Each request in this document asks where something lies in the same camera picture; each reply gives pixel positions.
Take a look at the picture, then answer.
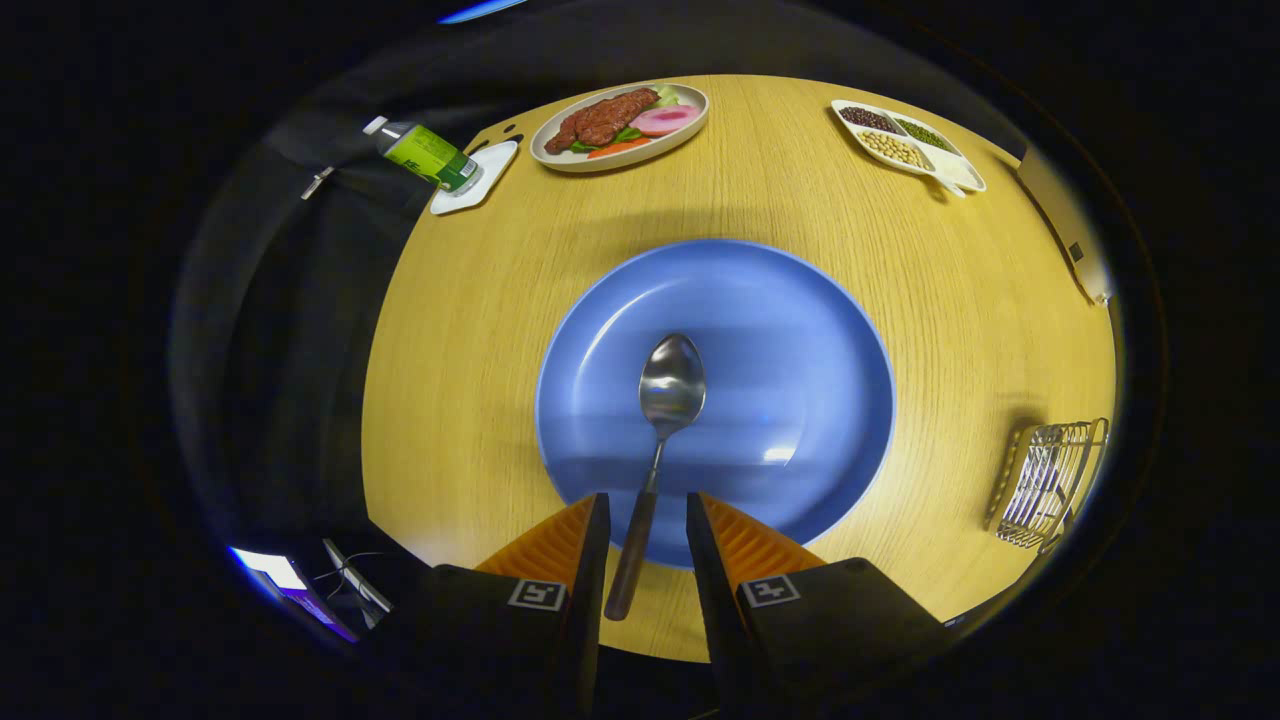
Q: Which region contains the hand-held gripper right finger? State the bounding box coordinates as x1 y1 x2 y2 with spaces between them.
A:
686 491 951 716

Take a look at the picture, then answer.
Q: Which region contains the metal spoon with dark handle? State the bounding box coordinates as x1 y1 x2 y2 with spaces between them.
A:
603 332 708 622

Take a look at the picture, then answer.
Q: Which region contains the white square coaster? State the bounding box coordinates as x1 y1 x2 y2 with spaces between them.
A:
430 140 520 217

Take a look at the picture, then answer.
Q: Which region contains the brown meat piece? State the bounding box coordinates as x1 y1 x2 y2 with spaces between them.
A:
544 87 661 154

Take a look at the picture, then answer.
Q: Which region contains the white toaster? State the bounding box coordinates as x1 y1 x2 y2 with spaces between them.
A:
1017 148 1114 306

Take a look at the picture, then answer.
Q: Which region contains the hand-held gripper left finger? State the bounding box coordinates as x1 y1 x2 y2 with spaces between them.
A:
365 492 613 720

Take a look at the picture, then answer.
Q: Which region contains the pink ham slice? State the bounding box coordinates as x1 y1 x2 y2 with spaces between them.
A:
629 104 703 137

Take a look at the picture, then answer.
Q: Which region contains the metal drain basket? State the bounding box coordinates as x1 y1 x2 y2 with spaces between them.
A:
985 417 1111 554

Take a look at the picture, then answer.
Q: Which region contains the bright screen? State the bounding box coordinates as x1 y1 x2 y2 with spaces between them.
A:
228 545 359 643

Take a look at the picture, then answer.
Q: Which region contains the beige plate with food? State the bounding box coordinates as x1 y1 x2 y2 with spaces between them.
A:
529 82 710 174

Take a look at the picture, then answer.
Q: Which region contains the blue round plate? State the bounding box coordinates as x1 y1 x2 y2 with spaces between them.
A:
535 238 897 571

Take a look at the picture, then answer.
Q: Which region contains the green label plastic bottle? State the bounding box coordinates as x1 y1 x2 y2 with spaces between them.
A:
362 116 483 196

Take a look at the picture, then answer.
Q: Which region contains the white frame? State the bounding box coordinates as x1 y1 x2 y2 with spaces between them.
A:
322 538 394 616

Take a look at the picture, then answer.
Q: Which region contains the white divided dish with beans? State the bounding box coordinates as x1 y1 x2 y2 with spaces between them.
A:
830 99 988 199

